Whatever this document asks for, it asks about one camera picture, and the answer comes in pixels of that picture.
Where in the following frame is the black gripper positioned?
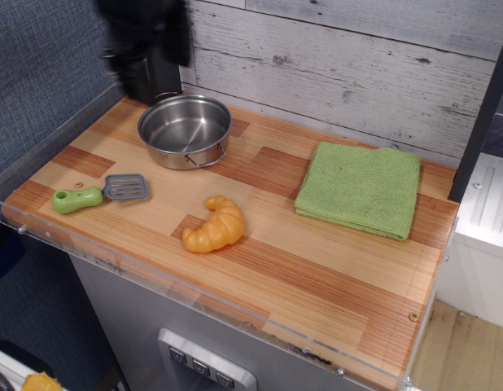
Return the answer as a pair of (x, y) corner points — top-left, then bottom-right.
(96, 1), (190, 102)

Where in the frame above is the green cloth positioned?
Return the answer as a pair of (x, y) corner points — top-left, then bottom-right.
(295, 142), (421, 241)

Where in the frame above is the orange plastic croissant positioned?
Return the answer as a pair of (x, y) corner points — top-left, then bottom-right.
(182, 195), (244, 253)

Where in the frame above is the stainless steel pot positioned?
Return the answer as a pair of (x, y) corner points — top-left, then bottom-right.
(138, 95), (233, 170)

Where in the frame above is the grey toy fridge cabinet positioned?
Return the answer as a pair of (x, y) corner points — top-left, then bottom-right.
(72, 257), (404, 390)

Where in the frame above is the silver dispenser button panel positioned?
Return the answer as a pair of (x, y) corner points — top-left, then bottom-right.
(157, 327), (257, 390)

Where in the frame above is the yellow object bottom left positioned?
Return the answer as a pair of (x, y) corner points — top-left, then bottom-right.
(20, 372), (63, 391)

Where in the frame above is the brass screw washer right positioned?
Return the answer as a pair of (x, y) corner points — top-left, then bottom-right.
(409, 313), (419, 323)

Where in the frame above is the dark metal left post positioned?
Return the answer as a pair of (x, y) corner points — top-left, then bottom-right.
(147, 46), (182, 103)

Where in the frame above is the dark metal post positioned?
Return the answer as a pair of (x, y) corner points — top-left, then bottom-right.
(147, 46), (182, 103)
(447, 0), (503, 204)

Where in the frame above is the green handled grey spatula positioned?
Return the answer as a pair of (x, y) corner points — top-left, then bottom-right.
(51, 174), (148, 214)

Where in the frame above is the clear acrylic guard rail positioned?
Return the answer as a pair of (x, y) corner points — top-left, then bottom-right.
(0, 192), (457, 390)

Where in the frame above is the dark metal right post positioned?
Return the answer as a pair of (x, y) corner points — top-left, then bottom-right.
(447, 0), (503, 204)

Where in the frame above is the white aluminium frame block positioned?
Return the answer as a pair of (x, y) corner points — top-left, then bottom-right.
(436, 153), (503, 327)

